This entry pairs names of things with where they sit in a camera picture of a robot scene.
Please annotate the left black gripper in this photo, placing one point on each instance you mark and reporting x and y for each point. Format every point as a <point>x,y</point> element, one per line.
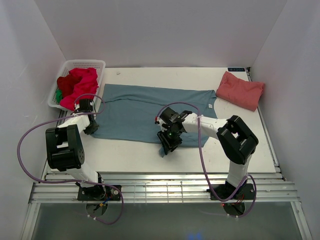
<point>93,129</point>

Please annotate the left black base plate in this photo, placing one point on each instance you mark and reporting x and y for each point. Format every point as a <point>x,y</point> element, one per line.
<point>99,193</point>

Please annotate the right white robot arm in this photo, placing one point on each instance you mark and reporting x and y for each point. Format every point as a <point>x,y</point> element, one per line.
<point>235,137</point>

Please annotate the dark red t shirt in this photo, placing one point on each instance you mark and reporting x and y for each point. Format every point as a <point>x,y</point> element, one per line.
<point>67,83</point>

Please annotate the green garment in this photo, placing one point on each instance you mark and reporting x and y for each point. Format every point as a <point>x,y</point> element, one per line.
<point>58,95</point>

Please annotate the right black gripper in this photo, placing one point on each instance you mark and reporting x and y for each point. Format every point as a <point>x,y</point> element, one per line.
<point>168,145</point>

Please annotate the magenta t shirt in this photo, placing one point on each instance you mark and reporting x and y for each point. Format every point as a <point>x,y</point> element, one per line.
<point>87,85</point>

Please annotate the blue table label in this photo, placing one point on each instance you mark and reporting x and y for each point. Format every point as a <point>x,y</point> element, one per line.
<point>236,69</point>

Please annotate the aluminium rail frame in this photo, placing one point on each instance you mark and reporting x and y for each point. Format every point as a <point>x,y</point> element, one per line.
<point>183,176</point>

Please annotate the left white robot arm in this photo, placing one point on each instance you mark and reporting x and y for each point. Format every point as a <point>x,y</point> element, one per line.
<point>65,151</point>

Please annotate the blue t shirt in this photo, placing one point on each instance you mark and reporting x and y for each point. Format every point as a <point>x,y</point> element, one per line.
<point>128,111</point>

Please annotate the white plastic basket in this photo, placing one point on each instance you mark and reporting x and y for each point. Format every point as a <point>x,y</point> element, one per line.
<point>98,65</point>

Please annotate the folded salmon t shirt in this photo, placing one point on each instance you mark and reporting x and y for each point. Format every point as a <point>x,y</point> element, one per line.
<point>245,94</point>

